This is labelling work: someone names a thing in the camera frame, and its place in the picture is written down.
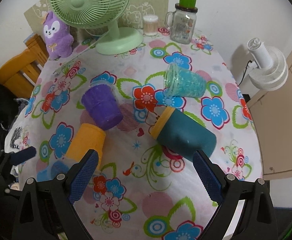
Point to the cotton swab container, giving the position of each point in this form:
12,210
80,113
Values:
150,25

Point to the wooden chair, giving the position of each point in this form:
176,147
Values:
20,73

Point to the white floor fan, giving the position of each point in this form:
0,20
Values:
269,68

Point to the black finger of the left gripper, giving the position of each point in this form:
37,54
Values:
9,160

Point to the green desk fan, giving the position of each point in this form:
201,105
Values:
94,14

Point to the floral tablecloth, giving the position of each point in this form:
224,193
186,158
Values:
143,190

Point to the turquoise beaded clear cup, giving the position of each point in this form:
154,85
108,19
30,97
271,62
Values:
182,82

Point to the purple plush toy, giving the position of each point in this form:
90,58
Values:
57,37

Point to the orange fuzzy cup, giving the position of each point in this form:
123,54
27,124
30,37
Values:
88,137

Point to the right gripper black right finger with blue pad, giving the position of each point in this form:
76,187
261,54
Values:
257,219

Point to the teal cup yellow rim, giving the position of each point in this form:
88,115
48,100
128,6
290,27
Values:
182,135

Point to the glass mason jar mug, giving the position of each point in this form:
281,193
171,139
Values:
181,23

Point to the blue fuzzy clear cup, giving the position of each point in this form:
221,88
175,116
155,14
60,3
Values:
52,171

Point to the purple fuzzy cup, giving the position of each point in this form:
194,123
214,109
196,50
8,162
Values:
102,106

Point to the green cup on jar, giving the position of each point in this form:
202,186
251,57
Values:
187,3

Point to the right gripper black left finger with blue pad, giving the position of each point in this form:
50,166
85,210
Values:
45,209

